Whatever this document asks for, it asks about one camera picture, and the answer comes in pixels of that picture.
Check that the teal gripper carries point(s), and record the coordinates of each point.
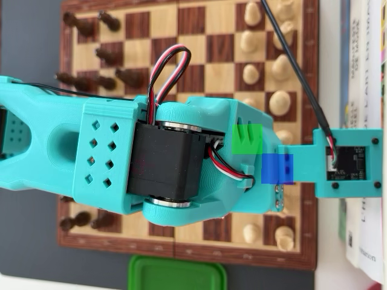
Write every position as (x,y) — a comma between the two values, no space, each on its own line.
(279,197)

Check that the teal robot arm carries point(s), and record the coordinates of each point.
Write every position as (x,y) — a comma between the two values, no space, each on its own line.
(60,136)

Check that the light chess pawn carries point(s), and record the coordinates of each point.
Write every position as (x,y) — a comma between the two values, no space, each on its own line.
(252,233)
(251,74)
(252,15)
(248,42)
(249,102)

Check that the light chess rook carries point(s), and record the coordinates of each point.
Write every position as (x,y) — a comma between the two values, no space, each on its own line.
(285,10)
(284,238)

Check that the light chess queen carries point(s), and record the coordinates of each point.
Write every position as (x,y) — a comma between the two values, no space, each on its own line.
(285,137)

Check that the light chess king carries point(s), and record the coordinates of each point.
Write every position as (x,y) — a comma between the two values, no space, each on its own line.
(279,102)

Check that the light chess bishop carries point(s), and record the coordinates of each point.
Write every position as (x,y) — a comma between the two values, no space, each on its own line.
(279,69)

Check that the dark chess pawn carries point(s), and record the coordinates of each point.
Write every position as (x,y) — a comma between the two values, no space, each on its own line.
(110,21)
(104,220)
(107,83)
(109,56)

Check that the light chess knight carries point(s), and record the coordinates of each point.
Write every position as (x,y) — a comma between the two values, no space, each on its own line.
(287,30)

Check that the dark chess rook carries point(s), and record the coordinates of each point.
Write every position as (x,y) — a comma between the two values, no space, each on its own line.
(83,27)
(75,222)

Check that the dark chess bishop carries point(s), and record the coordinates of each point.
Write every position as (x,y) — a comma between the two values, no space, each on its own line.
(78,83)

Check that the green plastic container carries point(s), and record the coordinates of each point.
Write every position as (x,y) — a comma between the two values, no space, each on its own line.
(178,276)

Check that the wooden folding chessboard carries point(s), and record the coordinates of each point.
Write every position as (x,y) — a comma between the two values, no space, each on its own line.
(211,75)

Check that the white Gabrielle Chanel book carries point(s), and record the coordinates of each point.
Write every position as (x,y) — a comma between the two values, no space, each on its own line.
(356,90)

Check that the pink red object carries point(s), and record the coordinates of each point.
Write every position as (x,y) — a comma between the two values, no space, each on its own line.
(381,287)

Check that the white book with colourful edge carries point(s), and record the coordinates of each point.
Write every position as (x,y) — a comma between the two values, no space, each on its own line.
(384,90)

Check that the grey table mat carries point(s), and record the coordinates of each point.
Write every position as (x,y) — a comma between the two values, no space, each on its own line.
(30,45)

